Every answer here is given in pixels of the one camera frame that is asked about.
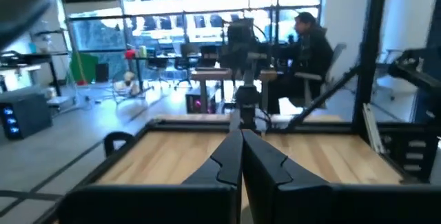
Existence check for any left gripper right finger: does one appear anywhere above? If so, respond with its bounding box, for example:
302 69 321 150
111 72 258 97
241 129 332 224

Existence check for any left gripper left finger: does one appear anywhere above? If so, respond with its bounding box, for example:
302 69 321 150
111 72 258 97
181 129 245 187

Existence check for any computer tower with pink light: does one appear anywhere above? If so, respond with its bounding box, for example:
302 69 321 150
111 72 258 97
185 92 218 115

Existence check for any wooden desk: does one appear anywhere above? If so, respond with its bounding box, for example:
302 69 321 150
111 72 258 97
190 67 278 115

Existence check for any grey office chair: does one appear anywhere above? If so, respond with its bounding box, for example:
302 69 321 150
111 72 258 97
294 42 347 110

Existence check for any black office chair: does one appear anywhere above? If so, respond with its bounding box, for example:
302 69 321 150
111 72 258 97
173 42 201 90

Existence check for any silver metal bar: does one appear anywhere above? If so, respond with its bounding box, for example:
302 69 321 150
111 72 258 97
361 102 386 155

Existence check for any black loop clamp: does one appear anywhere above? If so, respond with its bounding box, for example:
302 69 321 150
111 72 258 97
103 131 136 158

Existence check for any person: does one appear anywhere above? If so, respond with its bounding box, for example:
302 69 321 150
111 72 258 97
267 12 334 114

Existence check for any green board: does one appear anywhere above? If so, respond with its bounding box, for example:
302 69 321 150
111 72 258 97
70 52 100 85

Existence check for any dark box with blue lights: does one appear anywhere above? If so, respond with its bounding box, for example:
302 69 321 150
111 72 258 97
0 92 53 141

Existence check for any black side table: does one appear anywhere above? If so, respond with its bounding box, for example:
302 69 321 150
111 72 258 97
0 50 70 98

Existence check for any dark grey curved cover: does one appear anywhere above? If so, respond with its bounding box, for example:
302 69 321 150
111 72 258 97
0 0 63 50

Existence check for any black equipment bracket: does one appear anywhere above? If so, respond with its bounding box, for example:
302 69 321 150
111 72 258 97
387 46 441 121

